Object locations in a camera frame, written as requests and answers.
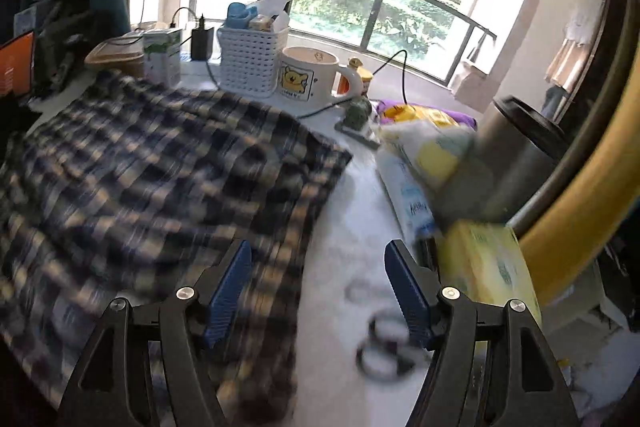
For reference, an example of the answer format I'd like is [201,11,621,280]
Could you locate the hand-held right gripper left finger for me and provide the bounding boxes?
[57,239,253,427]

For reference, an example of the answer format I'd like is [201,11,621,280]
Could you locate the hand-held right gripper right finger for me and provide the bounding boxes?
[384,239,583,427]

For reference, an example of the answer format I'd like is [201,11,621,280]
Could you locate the blue plaid pants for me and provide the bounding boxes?
[0,69,353,423]

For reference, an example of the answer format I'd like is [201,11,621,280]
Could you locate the black scissors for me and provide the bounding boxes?
[345,279,431,380]

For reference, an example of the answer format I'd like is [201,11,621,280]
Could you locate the yellow tissue box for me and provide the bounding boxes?
[435,222,543,328]

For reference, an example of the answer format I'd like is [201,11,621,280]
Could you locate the white wet wipes pack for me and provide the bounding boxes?
[375,149,436,243]

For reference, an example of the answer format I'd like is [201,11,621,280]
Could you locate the white and yellow packet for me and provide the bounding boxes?
[380,117,476,190]

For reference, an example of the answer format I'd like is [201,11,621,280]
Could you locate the grey tumbler with black lid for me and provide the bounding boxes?
[440,94,571,228]

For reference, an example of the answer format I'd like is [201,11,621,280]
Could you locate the yellow cartoon bag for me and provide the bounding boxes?
[384,104,461,130]

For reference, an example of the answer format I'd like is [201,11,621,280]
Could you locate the purple cloth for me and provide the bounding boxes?
[375,99,478,128]

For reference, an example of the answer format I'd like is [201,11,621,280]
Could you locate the small yellow-capped bottle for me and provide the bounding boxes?
[347,58,375,98]

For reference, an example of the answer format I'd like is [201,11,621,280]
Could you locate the cream mug with bear print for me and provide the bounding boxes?
[276,47,362,104]

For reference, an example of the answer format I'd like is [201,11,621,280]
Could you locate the white plastic basket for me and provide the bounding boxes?
[216,26,291,98]

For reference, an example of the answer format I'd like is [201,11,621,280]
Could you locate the green and white carton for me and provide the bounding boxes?
[143,28,183,88]

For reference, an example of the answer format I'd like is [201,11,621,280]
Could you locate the black charger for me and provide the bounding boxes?
[190,14,216,62]

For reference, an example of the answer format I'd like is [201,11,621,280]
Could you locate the wooden lidded box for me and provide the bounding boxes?
[84,41,147,78]

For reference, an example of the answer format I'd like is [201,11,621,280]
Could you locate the blue plastic item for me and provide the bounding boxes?
[226,2,258,30]

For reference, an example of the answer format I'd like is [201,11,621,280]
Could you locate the black balcony railing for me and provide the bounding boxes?
[192,0,498,82]

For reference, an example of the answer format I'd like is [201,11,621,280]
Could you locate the hanging laundry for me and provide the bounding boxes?
[545,0,606,82]

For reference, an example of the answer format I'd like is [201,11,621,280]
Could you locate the orange and black item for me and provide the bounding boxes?
[0,32,36,98]

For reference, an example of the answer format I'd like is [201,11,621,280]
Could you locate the yellow curved frame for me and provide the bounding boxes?
[515,32,640,308]

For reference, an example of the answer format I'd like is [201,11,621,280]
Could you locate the black cable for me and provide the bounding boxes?
[297,49,408,120]

